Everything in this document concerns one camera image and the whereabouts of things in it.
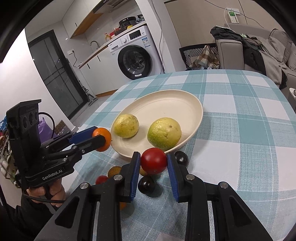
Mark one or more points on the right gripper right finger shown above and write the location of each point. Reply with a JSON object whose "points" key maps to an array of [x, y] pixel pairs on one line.
{"points": [[233, 219]]}

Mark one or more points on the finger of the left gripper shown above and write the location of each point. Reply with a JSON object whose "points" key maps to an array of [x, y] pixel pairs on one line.
{"points": [[87, 144], [85, 135]]}

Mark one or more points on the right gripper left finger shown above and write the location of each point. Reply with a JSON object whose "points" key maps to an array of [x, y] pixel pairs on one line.
{"points": [[94, 206]]}

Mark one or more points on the small orange mandarin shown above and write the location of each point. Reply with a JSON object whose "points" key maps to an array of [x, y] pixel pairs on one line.
{"points": [[106, 134]]}

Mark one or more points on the small red cherry tomato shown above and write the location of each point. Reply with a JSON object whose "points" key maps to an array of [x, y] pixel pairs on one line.
{"points": [[101, 179]]}

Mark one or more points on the dark purple plum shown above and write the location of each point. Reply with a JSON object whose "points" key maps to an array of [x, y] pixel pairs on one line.
{"points": [[182, 158], [146, 185]]}

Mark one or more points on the large red tomato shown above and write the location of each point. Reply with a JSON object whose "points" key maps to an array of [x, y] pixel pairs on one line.
{"points": [[153, 161]]}

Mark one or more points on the person's left hand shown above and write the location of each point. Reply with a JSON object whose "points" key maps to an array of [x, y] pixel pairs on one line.
{"points": [[56, 190]]}

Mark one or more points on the purple bag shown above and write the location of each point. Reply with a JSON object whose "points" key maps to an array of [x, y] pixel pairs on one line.
{"points": [[45, 132]]}

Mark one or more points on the large orange mandarin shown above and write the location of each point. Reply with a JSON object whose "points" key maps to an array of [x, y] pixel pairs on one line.
{"points": [[122, 205]]}

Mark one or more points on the brown longan left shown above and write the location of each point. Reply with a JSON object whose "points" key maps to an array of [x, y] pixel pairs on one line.
{"points": [[115, 170]]}

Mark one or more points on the brown longan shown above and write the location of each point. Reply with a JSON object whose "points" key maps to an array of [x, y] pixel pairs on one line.
{"points": [[115, 170], [142, 172]]}

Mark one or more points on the black glass door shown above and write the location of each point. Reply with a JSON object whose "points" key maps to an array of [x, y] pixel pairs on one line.
{"points": [[56, 73]]}

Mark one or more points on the brown longan right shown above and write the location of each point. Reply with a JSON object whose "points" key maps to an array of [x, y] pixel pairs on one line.
{"points": [[142, 172]]}

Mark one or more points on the teal checkered tablecloth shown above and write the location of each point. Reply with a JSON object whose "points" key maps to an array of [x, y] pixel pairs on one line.
{"points": [[246, 138]]}

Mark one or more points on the green yellow passion fruit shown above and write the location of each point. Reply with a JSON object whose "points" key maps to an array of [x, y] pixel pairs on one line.
{"points": [[164, 133]]}

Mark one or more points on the white washing machine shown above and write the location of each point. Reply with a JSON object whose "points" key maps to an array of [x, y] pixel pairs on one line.
{"points": [[136, 55]]}

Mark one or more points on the black patterned chair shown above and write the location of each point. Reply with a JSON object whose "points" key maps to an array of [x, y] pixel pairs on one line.
{"points": [[190, 53]]}

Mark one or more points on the plaid cloth on chair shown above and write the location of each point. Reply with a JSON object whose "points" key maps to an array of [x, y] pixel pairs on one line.
{"points": [[206, 60]]}

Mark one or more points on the dark clothes pile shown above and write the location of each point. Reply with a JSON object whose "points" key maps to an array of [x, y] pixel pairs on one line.
{"points": [[252, 53]]}

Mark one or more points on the grey sofa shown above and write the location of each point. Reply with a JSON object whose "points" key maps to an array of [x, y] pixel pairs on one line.
{"points": [[282, 36]]}

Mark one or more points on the white wall power strip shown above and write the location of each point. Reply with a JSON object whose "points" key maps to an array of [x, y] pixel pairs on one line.
{"points": [[233, 13]]}

